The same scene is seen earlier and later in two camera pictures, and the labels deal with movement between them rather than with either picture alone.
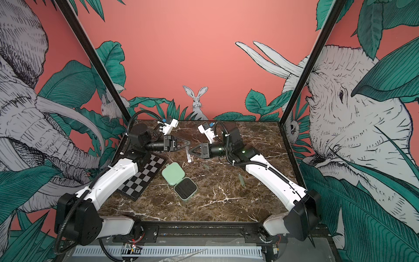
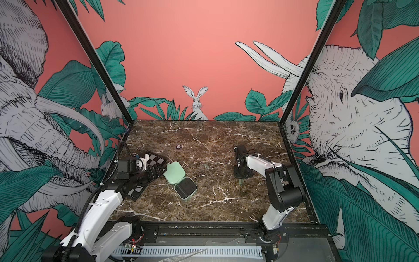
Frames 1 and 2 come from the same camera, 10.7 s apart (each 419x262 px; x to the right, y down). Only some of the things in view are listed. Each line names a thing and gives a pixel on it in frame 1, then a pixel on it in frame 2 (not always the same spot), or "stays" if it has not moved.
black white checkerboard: [134, 187] stays
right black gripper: [206, 153] to [236, 174]
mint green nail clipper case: [174, 176] stays
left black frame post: [95, 61] stays
